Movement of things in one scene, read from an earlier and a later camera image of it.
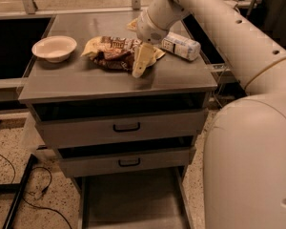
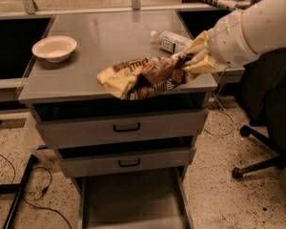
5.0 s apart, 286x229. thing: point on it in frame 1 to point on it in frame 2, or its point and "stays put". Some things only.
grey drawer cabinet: (103, 121) stays put
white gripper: (149, 31) to (229, 39)
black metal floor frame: (15, 188) stays put
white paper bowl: (54, 49) stays put
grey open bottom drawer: (143, 199) stays put
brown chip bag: (112, 52) to (140, 76)
